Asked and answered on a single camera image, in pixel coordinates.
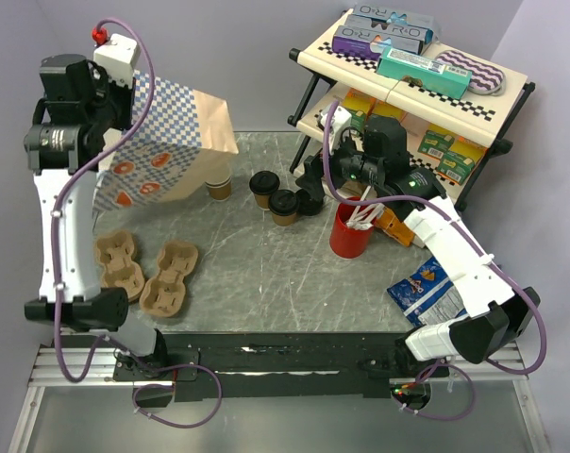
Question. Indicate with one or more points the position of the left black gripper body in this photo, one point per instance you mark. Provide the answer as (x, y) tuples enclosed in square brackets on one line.
[(112, 106)]

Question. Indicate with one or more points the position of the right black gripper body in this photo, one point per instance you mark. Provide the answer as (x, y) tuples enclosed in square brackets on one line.
[(354, 164)]

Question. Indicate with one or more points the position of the black cup lid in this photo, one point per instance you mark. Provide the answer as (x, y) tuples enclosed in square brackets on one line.
[(283, 202), (264, 183)]

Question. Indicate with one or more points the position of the brown paper cup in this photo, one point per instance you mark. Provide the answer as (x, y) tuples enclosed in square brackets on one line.
[(263, 200), (284, 220)]

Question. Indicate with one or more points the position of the paper takeout bag blue handles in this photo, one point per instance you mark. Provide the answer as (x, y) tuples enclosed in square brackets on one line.
[(186, 138)]

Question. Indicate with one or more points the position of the cardboard cup carrier tray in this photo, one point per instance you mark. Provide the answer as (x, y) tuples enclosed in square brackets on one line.
[(163, 295)]

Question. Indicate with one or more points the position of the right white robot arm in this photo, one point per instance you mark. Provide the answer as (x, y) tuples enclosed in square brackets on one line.
[(464, 269)]

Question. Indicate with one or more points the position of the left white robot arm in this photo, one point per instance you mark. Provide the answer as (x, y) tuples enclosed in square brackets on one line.
[(70, 295)]

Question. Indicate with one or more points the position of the stack of black cup lids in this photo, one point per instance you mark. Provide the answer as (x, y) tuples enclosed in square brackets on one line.
[(308, 206)]

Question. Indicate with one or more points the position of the green yellow box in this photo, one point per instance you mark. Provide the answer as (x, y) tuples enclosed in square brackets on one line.
[(460, 160), (360, 106), (436, 142), (384, 109)]

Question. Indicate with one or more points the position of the green yellow box far left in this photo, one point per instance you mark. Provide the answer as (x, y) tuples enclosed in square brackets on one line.
[(360, 106)]

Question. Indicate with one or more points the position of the red cup with stirrers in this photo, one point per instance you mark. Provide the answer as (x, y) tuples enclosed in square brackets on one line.
[(347, 242)]

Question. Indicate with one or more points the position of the two tier checkered shelf rack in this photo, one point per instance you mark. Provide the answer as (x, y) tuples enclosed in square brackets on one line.
[(481, 119)]

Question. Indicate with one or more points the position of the green yellow box far right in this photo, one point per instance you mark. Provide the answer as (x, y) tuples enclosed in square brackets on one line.
[(460, 160)]

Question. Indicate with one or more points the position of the stack of brown paper cups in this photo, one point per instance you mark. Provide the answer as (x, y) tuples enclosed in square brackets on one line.
[(219, 188)]

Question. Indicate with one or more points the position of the teal long box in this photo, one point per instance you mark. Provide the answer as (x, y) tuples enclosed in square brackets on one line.
[(432, 75)]

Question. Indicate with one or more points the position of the purple R&O box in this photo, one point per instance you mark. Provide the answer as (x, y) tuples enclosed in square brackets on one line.
[(358, 42)]

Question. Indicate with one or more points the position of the dark grey R&O box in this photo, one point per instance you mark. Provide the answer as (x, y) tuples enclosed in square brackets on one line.
[(408, 37)]

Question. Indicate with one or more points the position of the purple wavy pouch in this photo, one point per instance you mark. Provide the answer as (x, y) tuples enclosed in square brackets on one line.
[(485, 78)]

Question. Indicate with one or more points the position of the grey R&O box top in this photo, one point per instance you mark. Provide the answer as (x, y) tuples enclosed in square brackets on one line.
[(394, 15)]

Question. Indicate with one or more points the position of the blue snack bag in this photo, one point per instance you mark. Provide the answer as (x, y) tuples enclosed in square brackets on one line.
[(427, 297)]

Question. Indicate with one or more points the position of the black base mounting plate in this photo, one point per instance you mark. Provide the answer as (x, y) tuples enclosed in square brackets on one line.
[(262, 364)]

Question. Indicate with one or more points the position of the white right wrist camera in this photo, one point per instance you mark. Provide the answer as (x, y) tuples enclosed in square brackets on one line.
[(341, 118)]

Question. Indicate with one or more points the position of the aluminium rail frame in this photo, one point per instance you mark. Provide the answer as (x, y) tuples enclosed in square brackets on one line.
[(96, 363)]

